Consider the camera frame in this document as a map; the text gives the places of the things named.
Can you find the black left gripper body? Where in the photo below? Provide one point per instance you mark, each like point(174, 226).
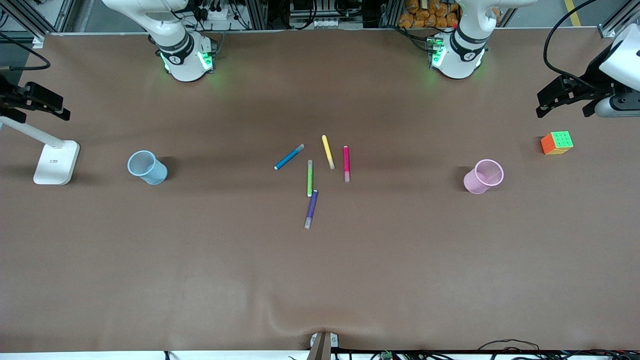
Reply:
point(593, 80)

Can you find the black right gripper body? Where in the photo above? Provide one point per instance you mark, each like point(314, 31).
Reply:
point(11, 96)

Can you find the pink marker pen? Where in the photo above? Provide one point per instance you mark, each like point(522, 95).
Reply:
point(346, 160)

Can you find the blue marker pen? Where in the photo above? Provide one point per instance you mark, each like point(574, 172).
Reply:
point(289, 157)

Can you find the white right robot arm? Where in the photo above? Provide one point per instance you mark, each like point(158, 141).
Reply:
point(185, 60)

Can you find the colourful puzzle cube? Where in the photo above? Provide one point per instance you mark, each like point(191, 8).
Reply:
point(556, 143)

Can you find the white desk lamp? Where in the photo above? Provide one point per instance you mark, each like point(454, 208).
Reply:
point(55, 165)

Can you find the light blue mesh cup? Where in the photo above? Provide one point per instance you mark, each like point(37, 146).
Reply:
point(152, 172)

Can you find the pink mesh cup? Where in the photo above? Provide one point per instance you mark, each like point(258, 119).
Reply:
point(477, 182)

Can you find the bag of orange items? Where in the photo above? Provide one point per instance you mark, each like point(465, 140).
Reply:
point(425, 15)

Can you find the white adapter box with plugs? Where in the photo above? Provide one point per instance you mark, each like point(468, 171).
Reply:
point(215, 14)

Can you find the yellow marker pen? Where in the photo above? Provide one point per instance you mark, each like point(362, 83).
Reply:
point(327, 150)

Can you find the white power strip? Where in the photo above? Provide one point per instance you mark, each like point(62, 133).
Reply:
point(327, 23)

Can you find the green marker pen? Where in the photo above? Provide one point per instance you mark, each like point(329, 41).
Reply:
point(309, 177)

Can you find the purple marker pen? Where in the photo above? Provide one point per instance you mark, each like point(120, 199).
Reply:
point(311, 207)

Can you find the small green circuit board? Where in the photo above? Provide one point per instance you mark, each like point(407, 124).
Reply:
point(386, 356)

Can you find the aluminium frame profile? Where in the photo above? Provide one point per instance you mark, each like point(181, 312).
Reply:
point(617, 20)
point(25, 20)

